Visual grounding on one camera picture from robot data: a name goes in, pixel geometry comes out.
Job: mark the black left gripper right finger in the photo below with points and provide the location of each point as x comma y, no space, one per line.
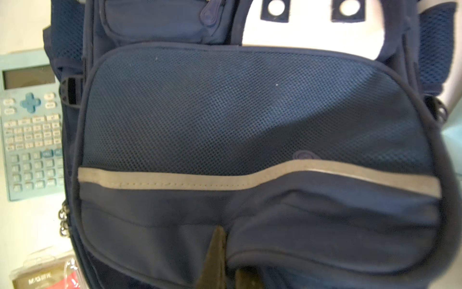
248,278

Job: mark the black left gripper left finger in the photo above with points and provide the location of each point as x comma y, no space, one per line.
213,275

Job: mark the red packaged item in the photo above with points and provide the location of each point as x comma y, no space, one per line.
49,269

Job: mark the navy blue backpack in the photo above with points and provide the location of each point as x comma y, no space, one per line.
309,130

